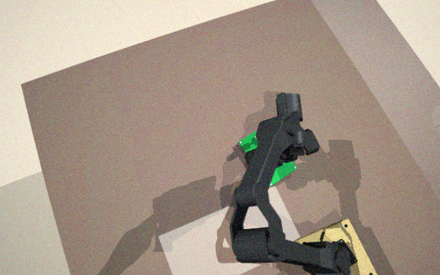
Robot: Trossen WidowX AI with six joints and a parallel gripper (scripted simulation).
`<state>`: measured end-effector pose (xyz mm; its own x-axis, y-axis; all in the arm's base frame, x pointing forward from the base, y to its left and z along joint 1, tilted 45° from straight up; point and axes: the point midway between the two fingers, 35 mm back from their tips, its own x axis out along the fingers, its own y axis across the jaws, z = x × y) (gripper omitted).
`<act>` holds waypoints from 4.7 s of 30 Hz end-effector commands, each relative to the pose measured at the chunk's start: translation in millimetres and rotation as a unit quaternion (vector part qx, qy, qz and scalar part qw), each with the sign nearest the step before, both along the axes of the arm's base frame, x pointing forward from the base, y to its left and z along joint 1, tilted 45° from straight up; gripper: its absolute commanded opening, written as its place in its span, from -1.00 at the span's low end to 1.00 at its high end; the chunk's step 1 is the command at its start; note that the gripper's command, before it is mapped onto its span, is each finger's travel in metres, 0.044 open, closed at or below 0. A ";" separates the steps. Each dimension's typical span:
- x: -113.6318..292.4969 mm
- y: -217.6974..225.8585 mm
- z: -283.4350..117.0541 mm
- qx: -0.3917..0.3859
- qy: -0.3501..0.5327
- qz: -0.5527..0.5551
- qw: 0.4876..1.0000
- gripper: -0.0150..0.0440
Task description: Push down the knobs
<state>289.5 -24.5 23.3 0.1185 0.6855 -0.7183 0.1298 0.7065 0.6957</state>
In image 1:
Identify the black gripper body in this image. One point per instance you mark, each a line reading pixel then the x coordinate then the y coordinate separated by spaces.
pixel 311 146

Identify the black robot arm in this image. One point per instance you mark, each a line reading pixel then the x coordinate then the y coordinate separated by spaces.
pixel 269 245

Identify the green circuit board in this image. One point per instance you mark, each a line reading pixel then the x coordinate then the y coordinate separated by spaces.
pixel 250 143

